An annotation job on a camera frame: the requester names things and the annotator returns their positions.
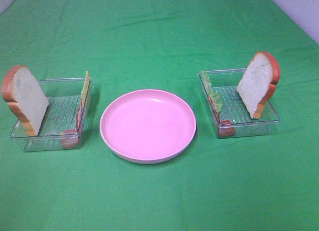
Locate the green lettuce leaf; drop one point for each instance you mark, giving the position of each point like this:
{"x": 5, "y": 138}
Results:
{"x": 213, "y": 96}

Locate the pink ham slice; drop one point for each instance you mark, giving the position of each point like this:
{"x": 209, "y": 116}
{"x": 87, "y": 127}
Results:
{"x": 221, "y": 131}

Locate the yellow cheese slice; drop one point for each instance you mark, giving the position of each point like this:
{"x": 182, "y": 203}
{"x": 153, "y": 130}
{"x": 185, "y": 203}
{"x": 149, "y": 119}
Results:
{"x": 85, "y": 87}

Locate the bacon strip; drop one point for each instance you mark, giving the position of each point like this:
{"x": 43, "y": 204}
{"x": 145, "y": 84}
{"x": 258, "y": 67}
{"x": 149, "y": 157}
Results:
{"x": 72, "y": 140}

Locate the bread slice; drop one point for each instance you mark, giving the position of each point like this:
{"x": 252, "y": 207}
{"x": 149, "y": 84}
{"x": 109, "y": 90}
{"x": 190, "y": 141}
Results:
{"x": 259, "y": 83}
{"x": 25, "y": 98}

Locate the pink round plate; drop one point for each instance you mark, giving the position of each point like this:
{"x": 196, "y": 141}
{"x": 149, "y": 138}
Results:
{"x": 148, "y": 126}

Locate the clear right plastic container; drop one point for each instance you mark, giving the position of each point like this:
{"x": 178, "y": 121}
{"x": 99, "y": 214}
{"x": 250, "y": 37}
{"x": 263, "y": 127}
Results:
{"x": 225, "y": 82}

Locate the clear plastic container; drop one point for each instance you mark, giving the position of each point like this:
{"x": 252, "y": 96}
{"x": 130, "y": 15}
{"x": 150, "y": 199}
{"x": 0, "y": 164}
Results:
{"x": 63, "y": 95}
{"x": 225, "y": 82}

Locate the green tablecloth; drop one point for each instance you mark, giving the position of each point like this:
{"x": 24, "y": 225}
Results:
{"x": 263, "y": 183}

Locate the clear left plastic container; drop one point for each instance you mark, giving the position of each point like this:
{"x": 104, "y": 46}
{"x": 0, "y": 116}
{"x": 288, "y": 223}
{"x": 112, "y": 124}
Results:
{"x": 63, "y": 95}

